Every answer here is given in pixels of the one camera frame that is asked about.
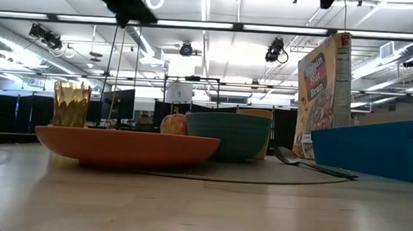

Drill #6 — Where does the teal bowl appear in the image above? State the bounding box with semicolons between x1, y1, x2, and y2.
182;109;273;165

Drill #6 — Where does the black metal rack frame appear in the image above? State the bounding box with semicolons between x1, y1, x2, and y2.
161;73;222;112

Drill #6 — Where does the black round ceiling camera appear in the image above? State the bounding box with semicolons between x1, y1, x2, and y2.
178;40;194;57

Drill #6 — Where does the yellow plastic cup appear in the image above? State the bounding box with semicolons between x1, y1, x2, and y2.
233;107;275;161

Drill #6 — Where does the amber faceted drinking glass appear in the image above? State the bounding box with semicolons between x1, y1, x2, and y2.
52;79;93;129

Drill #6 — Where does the grey metal spoon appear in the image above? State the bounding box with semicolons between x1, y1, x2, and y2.
272;144;361;182

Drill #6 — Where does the thin tan hanging cord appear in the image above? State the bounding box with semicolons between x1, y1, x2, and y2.
105;25;127;130

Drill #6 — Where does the black hanging camera with cable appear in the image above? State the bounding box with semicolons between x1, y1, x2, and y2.
264;36;291;65

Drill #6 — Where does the black monitor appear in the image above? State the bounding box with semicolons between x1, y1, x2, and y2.
100;87;137;127

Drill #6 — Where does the white cylindrical tank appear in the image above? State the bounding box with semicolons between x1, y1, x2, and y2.
165;81;194;105

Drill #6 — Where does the blue plastic bin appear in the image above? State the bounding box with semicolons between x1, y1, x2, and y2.
308;114;413;185

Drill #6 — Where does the black aluminium table frame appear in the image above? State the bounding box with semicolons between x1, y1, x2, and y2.
0;10;413;43

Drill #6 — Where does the orange plate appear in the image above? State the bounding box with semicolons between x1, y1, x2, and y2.
33;124;222;173

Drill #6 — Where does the black hanging cable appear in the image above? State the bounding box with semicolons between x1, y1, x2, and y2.
100;24;120;101

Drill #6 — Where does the yellow raisin bran cereal box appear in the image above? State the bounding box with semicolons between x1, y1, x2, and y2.
291;28;356;163

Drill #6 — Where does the red yellow apple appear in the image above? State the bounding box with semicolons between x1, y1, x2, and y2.
159;105;190;136

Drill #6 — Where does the thin black cable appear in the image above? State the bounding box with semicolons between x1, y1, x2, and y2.
133;25;144;92

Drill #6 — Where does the white ceiling air vent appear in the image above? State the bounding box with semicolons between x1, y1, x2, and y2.
379;40;396;61

